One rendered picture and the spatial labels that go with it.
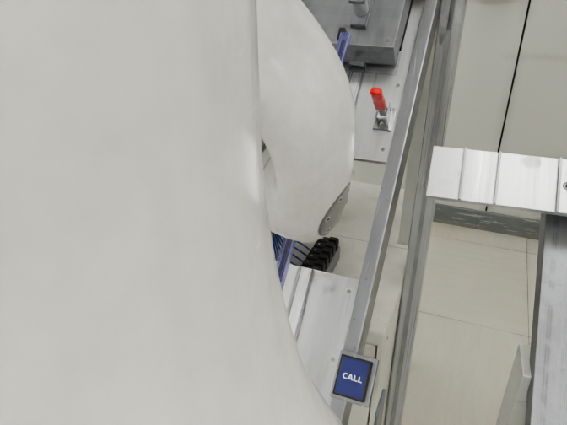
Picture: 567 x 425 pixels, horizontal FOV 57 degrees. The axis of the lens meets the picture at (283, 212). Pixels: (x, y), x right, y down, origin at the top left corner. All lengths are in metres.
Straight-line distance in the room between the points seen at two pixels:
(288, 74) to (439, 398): 1.56
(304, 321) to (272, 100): 0.49
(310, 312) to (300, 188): 0.43
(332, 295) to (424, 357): 1.19
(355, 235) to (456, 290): 1.01
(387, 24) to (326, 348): 0.48
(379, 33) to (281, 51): 0.53
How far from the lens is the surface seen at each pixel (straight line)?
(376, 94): 0.73
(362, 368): 0.69
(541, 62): 2.47
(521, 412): 0.75
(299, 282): 0.76
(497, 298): 2.26
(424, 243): 1.12
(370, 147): 0.81
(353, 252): 1.24
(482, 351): 2.00
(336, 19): 0.86
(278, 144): 0.32
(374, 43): 0.83
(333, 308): 0.74
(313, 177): 0.34
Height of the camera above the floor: 1.28
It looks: 28 degrees down
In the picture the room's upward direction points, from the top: straight up
